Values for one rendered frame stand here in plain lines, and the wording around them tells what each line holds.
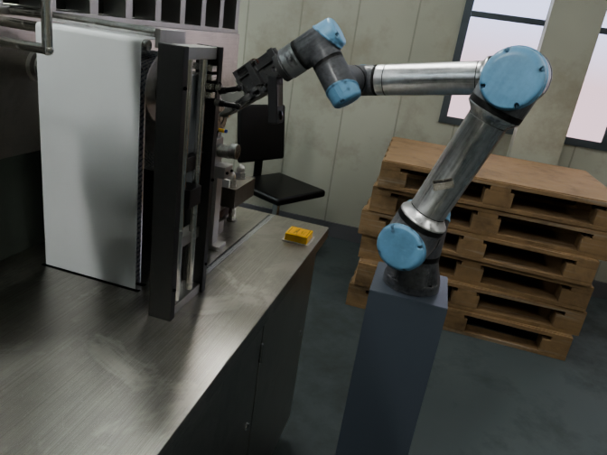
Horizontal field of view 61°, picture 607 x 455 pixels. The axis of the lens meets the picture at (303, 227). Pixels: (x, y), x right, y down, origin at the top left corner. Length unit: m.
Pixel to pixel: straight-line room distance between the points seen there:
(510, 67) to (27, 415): 1.01
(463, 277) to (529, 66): 2.07
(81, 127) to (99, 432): 0.61
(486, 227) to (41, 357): 2.35
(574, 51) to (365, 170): 1.53
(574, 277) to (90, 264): 2.44
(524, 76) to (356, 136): 2.88
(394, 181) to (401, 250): 1.66
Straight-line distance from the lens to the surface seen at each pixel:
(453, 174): 1.13
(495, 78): 1.08
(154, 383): 0.95
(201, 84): 1.04
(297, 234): 1.54
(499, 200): 2.86
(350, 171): 3.94
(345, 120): 3.88
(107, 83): 1.12
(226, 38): 2.21
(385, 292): 1.34
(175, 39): 1.13
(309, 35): 1.25
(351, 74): 1.24
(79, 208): 1.23
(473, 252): 2.95
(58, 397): 0.94
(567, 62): 3.71
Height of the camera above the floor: 1.49
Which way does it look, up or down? 21 degrees down
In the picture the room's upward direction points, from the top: 8 degrees clockwise
